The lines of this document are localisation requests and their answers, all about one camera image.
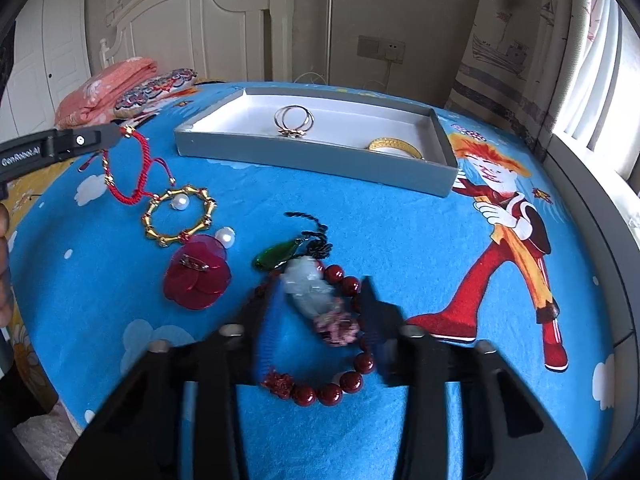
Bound red string bracelet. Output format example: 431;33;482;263
80;127;177;207

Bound red flower brooch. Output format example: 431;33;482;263
162;234;234;312

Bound thin gold ring bangles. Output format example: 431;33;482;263
272;105;316;139

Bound pale jade pendant with tassel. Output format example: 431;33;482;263
280;255;361;347

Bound wall socket panel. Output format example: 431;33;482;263
357;36;407;65

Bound printed boat curtain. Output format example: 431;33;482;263
444;0;561;126

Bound green pendant with black cord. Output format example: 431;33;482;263
254;211;333;274

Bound blue cartoon printed blanket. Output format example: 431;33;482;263
0;80;617;480

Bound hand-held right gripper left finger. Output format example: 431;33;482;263
57;287;282;480

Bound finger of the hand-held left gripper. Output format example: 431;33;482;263
42;126;137;162

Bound white wardrobe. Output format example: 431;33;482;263
0;0;94;142

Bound grey jewelry box tray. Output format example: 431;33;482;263
173;86;459;198

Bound silver lamp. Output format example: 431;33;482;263
325;0;335;85

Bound wide gold bangle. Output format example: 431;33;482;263
367;137;426;161

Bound gold bamboo bracelet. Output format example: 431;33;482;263
141;186;219;249

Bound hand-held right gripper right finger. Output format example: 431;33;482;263
357;275;587;480

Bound white wooden headboard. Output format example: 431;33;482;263
97;0;296;84

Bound dark red bead bracelet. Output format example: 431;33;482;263
252;264;377;408

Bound white pleated curtain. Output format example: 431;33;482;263
547;0;640;186

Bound patterned round cushion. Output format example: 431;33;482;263
114;69;197;114

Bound folded pink blanket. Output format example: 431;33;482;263
54;57;159;129

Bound person's left hand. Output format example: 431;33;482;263
0;204;16;332

